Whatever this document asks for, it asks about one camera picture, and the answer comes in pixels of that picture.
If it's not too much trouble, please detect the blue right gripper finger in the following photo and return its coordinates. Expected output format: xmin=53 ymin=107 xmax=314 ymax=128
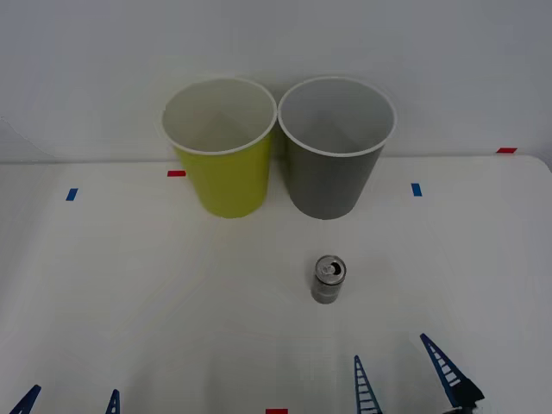
xmin=419 ymin=332 xmax=486 ymax=409
xmin=354 ymin=354 xmax=383 ymax=414

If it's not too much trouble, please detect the silver drink can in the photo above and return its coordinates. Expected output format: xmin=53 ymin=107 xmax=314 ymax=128
xmin=310 ymin=254 xmax=348 ymax=304

